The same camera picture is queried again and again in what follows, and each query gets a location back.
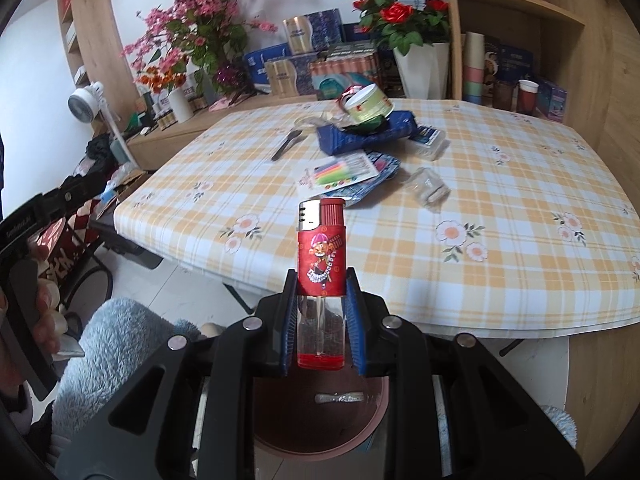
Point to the black plastic spoon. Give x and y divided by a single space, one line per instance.
286 145

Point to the purple tinsel flower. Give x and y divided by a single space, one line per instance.
231 79

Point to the small white vase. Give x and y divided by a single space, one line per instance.
180 105

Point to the row of small bottles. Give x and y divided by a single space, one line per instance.
164 119

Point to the clear plastic wrapper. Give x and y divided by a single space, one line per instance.
425 187

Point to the white desk fan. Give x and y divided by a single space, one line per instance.
85 102

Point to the orange flower bunch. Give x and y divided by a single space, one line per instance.
160 80

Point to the pink packet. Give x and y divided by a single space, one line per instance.
221 105

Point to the small light blue box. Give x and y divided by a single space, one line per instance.
552 102

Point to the wooden shelf unit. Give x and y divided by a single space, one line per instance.
590 60

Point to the light blue fleece pyjamas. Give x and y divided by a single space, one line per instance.
115 340

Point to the blue paper bag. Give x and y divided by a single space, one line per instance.
350 140

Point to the blue patterned packet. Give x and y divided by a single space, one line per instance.
382 177

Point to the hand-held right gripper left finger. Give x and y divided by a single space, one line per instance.
289 332

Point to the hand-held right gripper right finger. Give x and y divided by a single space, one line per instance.
355 332

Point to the stack of pastel cups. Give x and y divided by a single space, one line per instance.
473 67

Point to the pink blossom arrangement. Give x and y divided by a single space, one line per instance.
200 5

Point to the dark blue book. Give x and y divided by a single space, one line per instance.
510 60

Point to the black table leg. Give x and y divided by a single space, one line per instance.
240 300

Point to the red paper cup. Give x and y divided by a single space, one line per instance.
528 97

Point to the red printed lighter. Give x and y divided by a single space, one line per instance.
320 260

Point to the red printed cloth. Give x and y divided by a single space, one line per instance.
65 245

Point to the small dark card packet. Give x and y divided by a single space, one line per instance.
427 141

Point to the orange shrink-wrapped pack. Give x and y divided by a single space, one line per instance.
345 72

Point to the wooden sideboard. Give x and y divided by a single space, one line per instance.
170 145

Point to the red rose bouquet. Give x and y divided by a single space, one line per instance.
400 10

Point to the person's left hand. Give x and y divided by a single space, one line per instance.
50 310

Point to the gold and blue box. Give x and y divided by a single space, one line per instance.
290 75
312 30

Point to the brown cup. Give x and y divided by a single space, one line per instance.
503 95

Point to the brown round waste bin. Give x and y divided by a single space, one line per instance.
320 430

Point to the plaid floral tablecloth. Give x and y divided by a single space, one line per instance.
500 240

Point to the blue and white box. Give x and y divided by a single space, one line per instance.
262 65

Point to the tall white square vase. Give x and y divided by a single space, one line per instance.
422 72

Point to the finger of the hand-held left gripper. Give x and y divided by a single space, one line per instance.
87 187

